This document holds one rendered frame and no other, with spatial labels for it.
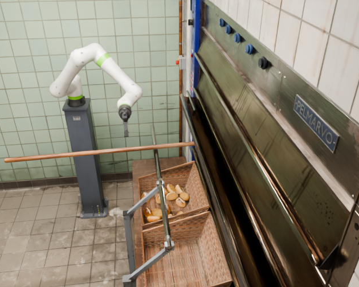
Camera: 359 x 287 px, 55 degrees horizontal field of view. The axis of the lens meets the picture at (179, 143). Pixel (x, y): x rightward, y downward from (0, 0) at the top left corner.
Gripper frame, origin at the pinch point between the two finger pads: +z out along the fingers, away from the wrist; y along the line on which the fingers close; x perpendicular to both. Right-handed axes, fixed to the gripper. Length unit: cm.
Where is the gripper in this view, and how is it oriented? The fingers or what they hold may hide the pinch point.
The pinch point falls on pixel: (125, 126)
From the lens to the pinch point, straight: 233.9
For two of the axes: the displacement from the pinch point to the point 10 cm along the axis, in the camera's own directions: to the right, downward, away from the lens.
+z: 1.5, 5.2, -8.4
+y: 0.0, 8.5, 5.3
